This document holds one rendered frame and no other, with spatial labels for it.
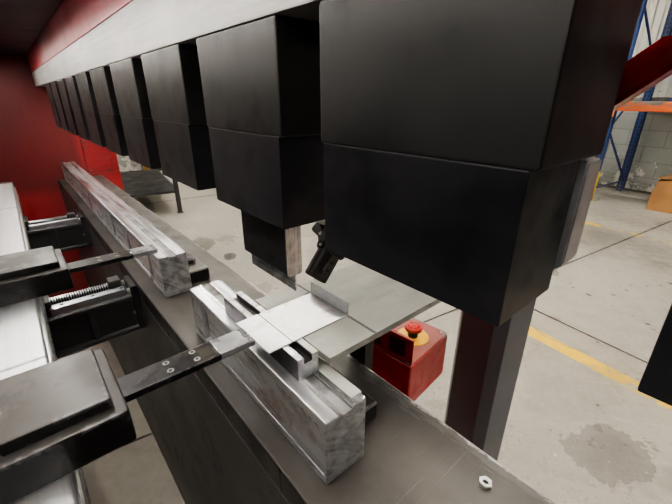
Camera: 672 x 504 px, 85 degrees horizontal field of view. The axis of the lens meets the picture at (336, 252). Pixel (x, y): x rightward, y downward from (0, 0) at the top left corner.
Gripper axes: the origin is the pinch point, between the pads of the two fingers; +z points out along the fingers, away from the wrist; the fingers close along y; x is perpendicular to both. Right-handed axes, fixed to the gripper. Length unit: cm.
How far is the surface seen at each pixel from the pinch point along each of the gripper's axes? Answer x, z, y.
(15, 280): -23.0, 25.1, -34.3
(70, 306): -7, 34, -57
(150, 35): -28.1, -14.3, -18.3
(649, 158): 544, -382, -81
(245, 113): -22.6, -7.8, 5.0
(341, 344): 1.4, 7.5, 8.5
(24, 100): -27, -4, -214
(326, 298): 4.6, 3.7, -0.4
